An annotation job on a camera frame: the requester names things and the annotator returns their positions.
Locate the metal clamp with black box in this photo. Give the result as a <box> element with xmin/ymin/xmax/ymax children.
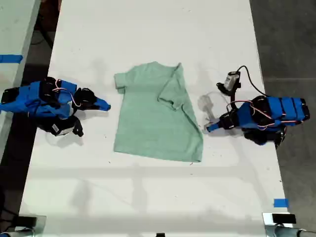
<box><xmin>9</xmin><ymin>214</ymin><xmax>47</xmax><ymax>233</ymax></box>
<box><xmin>262</xmin><ymin>211</ymin><xmax>298</xmax><ymax>237</ymax></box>

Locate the short black camera stalk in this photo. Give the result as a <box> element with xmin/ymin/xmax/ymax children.
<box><xmin>70</xmin><ymin>116</ymin><xmax>84</xmax><ymax>137</ymax></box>
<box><xmin>228</xmin><ymin>90</ymin><xmax>238</xmax><ymax>106</ymax></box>

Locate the grey metal tube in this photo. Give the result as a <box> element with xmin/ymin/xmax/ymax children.
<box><xmin>0</xmin><ymin>228</ymin><xmax>34</xmax><ymax>237</ymax></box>
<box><xmin>273</xmin><ymin>225</ymin><xmax>316</xmax><ymax>237</ymax></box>

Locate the black camera cable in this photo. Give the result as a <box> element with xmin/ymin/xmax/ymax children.
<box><xmin>236</xmin><ymin>65</ymin><xmax>269</xmax><ymax>98</ymax></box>

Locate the short blue tape piece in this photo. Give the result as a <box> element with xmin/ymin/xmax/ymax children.
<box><xmin>273</xmin><ymin>198</ymin><xmax>290</xmax><ymax>208</ymax></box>

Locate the white side table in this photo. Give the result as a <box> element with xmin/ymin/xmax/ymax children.
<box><xmin>0</xmin><ymin>0</ymin><xmax>42</xmax><ymax>158</ymax></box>

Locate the thin black floor cable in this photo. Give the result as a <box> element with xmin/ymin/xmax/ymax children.
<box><xmin>31</xmin><ymin>29</ymin><xmax>54</xmax><ymax>46</ymax></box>

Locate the long blue tape strip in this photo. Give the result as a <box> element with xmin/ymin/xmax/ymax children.
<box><xmin>0</xmin><ymin>54</ymin><xmax>24</xmax><ymax>64</ymax></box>

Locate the pale green T-shirt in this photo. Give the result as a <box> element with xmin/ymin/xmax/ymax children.
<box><xmin>113</xmin><ymin>61</ymin><xmax>204</xmax><ymax>163</ymax></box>

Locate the small gripper camera box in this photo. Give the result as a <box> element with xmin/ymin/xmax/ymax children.
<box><xmin>216</xmin><ymin>71</ymin><xmax>242</xmax><ymax>96</ymax></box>
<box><xmin>46</xmin><ymin>120</ymin><xmax>74</xmax><ymax>137</ymax></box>

